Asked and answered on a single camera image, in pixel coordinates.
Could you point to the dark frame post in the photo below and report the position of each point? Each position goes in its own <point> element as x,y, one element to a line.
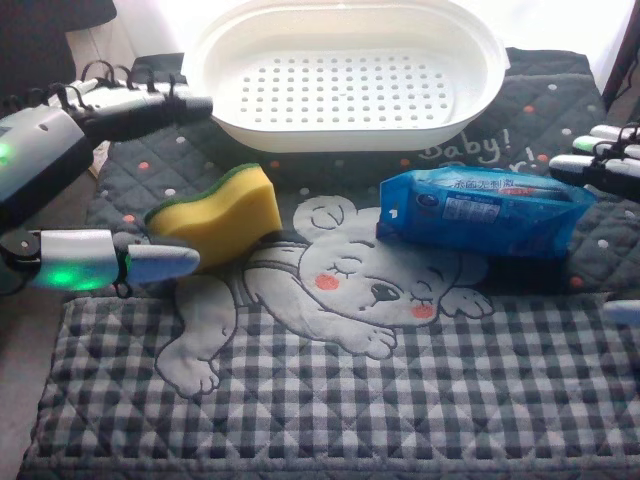
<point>620,60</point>

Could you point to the blue wet wipes pack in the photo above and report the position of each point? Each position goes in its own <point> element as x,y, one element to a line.
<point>475,215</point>

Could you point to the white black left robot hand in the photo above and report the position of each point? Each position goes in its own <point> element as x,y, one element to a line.
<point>45,150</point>

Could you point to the yellow green sponge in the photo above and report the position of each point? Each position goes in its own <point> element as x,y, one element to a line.
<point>220,215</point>

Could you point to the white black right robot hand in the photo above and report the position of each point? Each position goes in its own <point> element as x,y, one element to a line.
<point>595,167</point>

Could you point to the white sneaker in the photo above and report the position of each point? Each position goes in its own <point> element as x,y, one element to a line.
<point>97,162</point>

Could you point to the grey bear print quilt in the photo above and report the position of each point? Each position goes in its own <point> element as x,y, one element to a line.
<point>320,380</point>

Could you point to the white perforated oval basket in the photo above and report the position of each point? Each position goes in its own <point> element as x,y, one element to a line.
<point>350,75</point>

